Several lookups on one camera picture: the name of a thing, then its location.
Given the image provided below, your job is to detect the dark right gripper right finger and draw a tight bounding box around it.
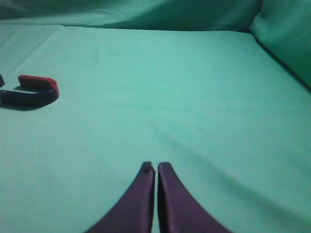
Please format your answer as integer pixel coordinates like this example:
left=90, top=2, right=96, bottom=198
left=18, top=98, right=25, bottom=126
left=157, top=162, right=230, bottom=233

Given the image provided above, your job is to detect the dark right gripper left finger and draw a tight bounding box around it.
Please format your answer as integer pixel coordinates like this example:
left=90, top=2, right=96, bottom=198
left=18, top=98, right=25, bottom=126
left=87, top=162, right=156, bottom=233

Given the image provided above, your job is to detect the red blue horseshoe magnet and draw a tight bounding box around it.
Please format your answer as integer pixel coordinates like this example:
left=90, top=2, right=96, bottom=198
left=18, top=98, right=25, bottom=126
left=0, top=75, right=60, bottom=107

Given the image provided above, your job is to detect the green cloth backdrop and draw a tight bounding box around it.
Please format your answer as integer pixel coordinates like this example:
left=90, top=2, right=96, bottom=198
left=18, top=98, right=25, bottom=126
left=0, top=0, right=311, bottom=233

